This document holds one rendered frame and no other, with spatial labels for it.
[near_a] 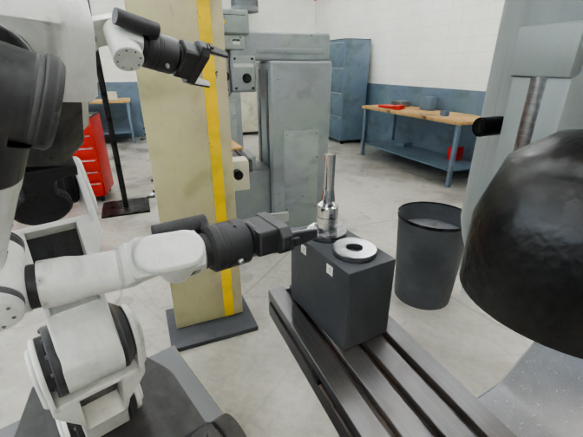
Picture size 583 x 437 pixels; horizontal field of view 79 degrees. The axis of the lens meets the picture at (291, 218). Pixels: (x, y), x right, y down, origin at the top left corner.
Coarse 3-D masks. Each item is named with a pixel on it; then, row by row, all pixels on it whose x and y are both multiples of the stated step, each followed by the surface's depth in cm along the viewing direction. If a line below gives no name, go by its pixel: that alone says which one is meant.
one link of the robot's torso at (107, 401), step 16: (128, 320) 74; (32, 352) 65; (144, 352) 79; (32, 368) 64; (128, 368) 79; (144, 368) 80; (96, 384) 75; (112, 384) 76; (128, 384) 80; (48, 400) 67; (64, 400) 71; (80, 400) 72; (96, 400) 88; (112, 400) 89; (128, 400) 84; (64, 416) 72; (80, 416) 75; (96, 416) 86; (112, 416) 88; (128, 416) 95; (80, 432) 87; (96, 432) 89
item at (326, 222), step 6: (318, 216) 78; (324, 216) 77; (330, 216) 77; (336, 216) 78; (318, 222) 78; (324, 222) 77; (330, 222) 77; (336, 222) 78; (318, 228) 79; (324, 228) 78; (330, 228) 78; (336, 228) 79
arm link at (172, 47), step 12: (168, 36) 86; (168, 48) 84; (180, 48) 88; (192, 48) 90; (204, 48) 90; (168, 60) 86; (180, 60) 89; (192, 60) 90; (204, 60) 92; (168, 72) 89; (180, 72) 92; (192, 72) 94
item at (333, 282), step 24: (312, 240) 78; (336, 240) 77; (360, 240) 75; (312, 264) 77; (336, 264) 69; (360, 264) 69; (384, 264) 70; (312, 288) 79; (336, 288) 71; (360, 288) 69; (384, 288) 72; (312, 312) 82; (336, 312) 72; (360, 312) 71; (384, 312) 75; (336, 336) 74; (360, 336) 74
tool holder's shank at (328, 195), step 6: (324, 156) 73; (330, 156) 73; (324, 162) 74; (330, 162) 73; (324, 168) 74; (330, 168) 74; (324, 174) 75; (330, 174) 74; (324, 180) 75; (330, 180) 75; (324, 186) 76; (330, 186) 75; (324, 192) 76; (330, 192) 76; (324, 198) 76; (330, 198) 76; (324, 204) 77; (330, 204) 77
